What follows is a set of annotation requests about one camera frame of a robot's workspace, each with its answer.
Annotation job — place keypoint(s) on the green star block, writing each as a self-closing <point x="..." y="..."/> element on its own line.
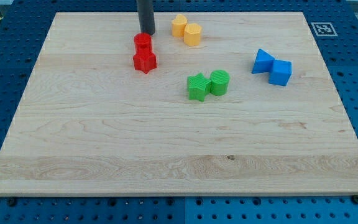
<point x="198" y="87"/>

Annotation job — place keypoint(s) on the red star block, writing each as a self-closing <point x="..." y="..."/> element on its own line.
<point x="145" y="61"/>

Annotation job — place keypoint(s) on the light wooden board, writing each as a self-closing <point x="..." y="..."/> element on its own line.
<point x="90" y="125"/>

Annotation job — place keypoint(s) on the green cylinder block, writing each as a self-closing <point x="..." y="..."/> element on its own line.
<point x="219" y="82"/>

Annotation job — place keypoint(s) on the red cylinder block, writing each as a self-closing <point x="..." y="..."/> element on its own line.
<point x="143" y="43"/>

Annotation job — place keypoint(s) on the yellow hexagon block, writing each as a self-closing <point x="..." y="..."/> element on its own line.
<point x="192" y="34"/>

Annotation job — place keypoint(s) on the yellow heart block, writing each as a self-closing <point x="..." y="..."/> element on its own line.
<point x="178" y="25"/>

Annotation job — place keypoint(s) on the blue triangle block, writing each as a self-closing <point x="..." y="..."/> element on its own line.
<point x="263" y="62"/>

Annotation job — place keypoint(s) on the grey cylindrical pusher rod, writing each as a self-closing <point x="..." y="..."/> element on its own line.
<point x="145" y="11"/>

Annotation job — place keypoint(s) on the blue cube block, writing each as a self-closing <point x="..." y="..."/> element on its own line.
<point x="280" y="72"/>

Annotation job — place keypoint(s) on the white fiducial marker tag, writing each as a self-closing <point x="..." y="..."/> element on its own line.
<point x="324" y="29"/>

